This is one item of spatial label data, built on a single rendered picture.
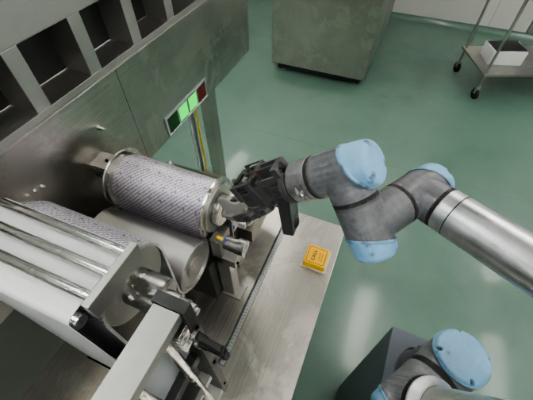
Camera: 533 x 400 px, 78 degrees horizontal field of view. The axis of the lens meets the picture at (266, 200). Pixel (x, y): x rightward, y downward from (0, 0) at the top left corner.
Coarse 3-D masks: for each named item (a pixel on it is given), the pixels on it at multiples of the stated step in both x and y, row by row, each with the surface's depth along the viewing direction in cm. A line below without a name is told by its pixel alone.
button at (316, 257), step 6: (312, 246) 107; (306, 252) 106; (312, 252) 106; (318, 252) 106; (324, 252) 106; (306, 258) 104; (312, 258) 104; (318, 258) 104; (324, 258) 104; (306, 264) 105; (312, 264) 103; (318, 264) 103; (324, 264) 103; (318, 270) 104
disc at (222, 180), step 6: (216, 180) 72; (222, 180) 74; (228, 180) 78; (216, 186) 72; (228, 186) 79; (210, 192) 70; (204, 204) 69; (204, 210) 70; (204, 216) 71; (198, 222) 70; (198, 228) 71; (204, 228) 72; (204, 234) 74; (210, 234) 77
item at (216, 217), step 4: (220, 196) 74; (224, 196) 74; (228, 196) 75; (216, 200) 73; (216, 204) 72; (212, 208) 72; (216, 208) 72; (220, 208) 73; (212, 212) 72; (216, 212) 72; (220, 212) 73; (212, 216) 73; (216, 216) 72; (220, 216) 74; (212, 220) 73; (216, 220) 73; (220, 220) 75; (224, 220) 77; (216, 224) 74; (220, 224) 76
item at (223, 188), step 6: (126, 156) 79; (120, 162) 77; (114, 168) 77; (222, 186) 74; (216, 192) 71; (222, 192) 75; (228, 192) 79; (210, 198) 71; (216, 198) 72; (210, 204) 71; (210, 210) 72; (204, 222) 72; (210, 222) 74; (210, 228) 75; (216, 228) 78
